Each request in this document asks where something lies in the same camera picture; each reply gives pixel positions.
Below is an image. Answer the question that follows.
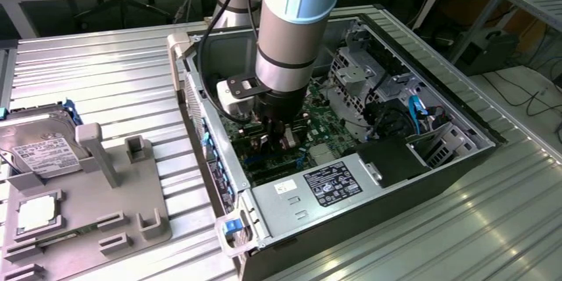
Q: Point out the silver power supply unit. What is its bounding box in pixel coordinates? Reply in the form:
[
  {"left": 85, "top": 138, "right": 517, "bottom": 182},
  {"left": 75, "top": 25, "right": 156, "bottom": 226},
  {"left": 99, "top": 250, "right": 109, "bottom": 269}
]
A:
[{"left": 248, "top": 154, "right": 390, "bottom": 241}]

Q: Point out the black red wire bundle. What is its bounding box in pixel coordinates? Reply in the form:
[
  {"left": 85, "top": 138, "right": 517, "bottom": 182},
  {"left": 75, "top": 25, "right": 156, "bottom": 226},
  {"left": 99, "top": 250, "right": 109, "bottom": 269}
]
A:
[{"left": 419, "top": 104, "right": 454, "bottom": 128}]

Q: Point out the metal slat shelf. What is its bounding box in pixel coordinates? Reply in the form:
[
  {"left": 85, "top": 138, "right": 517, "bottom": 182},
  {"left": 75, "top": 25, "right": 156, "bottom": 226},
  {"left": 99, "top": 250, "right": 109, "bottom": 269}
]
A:
[{"left": 447, "top": 0, "right": 562, "bottom": 64}]

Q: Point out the short grey corner bracket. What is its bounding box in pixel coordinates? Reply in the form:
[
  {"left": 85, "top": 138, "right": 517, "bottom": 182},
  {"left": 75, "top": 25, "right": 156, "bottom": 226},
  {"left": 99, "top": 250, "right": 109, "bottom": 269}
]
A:
[{"left": 214, "top": 208, "right": 258, "bottom": 259}]

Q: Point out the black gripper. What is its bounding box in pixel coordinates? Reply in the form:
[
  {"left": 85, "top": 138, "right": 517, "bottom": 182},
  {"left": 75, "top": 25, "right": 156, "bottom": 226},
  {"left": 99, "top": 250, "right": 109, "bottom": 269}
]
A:
[{"left": 258, "top": 88, "right": 308, "bottom": 146}]

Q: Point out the large silver disk bay cage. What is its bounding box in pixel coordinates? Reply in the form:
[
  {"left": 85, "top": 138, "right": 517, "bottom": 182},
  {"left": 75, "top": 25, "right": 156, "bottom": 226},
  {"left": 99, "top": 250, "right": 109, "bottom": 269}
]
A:
[{"left": 322, "top": 19, "right": 423, "bottom": 124}]

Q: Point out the grey metal frame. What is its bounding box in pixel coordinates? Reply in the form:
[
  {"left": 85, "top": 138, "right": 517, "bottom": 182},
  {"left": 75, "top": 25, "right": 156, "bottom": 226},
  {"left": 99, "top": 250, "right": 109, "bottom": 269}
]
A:
[{"left": 0, "top": 39, "right": 19, "bottom": 109}]

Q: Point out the black plastic shroud box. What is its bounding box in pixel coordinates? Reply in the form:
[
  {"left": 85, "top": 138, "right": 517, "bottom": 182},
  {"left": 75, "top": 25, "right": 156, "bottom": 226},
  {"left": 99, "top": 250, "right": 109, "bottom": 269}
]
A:
[{"left": 355, "top": 135, "right": 434, "bottom": 190}]

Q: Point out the open black PC case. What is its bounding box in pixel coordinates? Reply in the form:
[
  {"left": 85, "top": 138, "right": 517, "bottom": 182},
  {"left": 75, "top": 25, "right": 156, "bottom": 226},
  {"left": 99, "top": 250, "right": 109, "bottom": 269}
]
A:
[{"left": 175, "top": 13, "right": 507, "bottom": 281}]

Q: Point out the silver chipset heat sink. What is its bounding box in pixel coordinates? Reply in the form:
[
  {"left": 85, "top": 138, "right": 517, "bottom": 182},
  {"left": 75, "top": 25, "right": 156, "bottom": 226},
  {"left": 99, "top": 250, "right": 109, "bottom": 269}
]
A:
[{"left": 307, "top": 143, "right": 343, "bottom": 164}]

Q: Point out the blue plastic clip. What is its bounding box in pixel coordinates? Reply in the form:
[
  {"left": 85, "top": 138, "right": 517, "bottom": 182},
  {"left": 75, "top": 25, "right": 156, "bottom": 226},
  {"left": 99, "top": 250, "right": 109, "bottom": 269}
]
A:
[{"left": 222, "top": 219, "right": 243, "bottom": 236}]

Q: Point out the green motherboard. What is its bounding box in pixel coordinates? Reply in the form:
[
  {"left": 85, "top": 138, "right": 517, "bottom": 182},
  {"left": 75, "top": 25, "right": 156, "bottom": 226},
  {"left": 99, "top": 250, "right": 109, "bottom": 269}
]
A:
[{"left": 215, "top": 76, "right": 366, "bottom": 186}]

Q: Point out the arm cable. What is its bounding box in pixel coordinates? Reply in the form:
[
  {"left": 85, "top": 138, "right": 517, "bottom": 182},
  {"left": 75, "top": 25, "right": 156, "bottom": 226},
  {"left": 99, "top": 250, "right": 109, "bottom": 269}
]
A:
[{"left": 174, "top": 0, "right": 264, "bottom": 126}]

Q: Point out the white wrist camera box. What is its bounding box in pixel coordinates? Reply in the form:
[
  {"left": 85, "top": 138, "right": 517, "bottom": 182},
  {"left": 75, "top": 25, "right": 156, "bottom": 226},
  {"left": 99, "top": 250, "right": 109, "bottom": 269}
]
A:
[{"left": 216, "top": 76, "right": 270, "bottom": 121}]

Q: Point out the black box device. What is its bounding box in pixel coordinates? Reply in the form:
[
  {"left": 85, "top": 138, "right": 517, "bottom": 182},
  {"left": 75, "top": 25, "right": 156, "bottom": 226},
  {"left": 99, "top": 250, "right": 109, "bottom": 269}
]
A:
[{"left": 455, "top": 29, "right": 522, "bottom": 76}]

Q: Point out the grey parts rack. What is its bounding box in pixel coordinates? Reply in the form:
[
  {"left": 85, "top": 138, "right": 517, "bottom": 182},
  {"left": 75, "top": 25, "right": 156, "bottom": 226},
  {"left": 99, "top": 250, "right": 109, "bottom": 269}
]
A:
[{"left": 0, "top": 122, "right": 174, "bottom": 281}]

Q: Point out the silver hard disk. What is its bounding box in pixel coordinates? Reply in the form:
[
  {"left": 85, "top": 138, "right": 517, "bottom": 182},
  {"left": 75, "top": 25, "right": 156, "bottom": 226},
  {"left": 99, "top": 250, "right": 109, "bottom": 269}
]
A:
[{"left": 0, "top": 111, "right": 87, "bottom": 180}]

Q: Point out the black office chair base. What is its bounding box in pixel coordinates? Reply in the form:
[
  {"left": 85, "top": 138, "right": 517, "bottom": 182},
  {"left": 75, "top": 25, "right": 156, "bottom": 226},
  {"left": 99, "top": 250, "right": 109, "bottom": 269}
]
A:
[{"left": 69, "top": 0, "right": 174, "bottom": 32}]

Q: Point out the graphics card with metal bracket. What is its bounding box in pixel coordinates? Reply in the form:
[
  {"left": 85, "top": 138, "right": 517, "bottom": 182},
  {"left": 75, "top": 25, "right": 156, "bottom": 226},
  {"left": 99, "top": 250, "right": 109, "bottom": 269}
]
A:
[{"left": 236, "top": 122, "right": 307, "bottom": 160}]

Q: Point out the blue wire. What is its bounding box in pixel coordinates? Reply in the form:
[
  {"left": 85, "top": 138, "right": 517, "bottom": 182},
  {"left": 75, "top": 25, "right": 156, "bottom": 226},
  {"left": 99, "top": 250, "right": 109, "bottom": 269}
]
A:
[{"left": 407, "top": 94, "right": 423, "bottom": 136}]

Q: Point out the blue disk carrier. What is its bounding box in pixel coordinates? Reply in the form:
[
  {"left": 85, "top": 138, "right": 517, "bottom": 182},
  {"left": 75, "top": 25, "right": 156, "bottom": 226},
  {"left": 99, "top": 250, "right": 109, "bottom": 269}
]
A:
[{"left": 0, "top": 97, "right": 84, "bottom": 128}]

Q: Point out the small silver disk bay cage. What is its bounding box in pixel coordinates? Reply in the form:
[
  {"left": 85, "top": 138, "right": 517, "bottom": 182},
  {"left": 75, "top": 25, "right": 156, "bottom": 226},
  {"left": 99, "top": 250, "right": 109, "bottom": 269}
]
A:
[{"left": 404, "top": 120, "right": 481, "bottom": 170}]

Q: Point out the tall grey corner bracket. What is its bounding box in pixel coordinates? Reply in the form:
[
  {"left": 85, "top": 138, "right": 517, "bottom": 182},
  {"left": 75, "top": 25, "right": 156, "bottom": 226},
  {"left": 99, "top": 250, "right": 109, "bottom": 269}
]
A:
[{"left": 165, "top": 33, "right": 202, "bottom": 93}]

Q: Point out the black expansion slot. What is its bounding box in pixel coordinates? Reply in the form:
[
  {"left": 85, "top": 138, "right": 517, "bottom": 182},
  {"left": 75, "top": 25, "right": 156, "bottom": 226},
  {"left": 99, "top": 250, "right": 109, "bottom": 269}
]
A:
[{"left": 250, "top": 161, "right": 304, "bottom": 180}]

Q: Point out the silver CPU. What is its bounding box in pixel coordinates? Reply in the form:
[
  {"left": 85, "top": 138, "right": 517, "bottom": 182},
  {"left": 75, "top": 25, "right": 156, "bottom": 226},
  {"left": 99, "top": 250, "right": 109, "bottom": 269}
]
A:
[{"left": 16, "top": 195, "right": 60, "bottom": 230}]

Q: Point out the green RAM stick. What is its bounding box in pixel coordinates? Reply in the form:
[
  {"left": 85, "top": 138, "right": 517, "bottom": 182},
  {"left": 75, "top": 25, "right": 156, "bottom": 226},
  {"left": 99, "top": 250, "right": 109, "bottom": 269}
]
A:
[{"left": 35, "top": 223, "right": 100, "bottom": 251}]

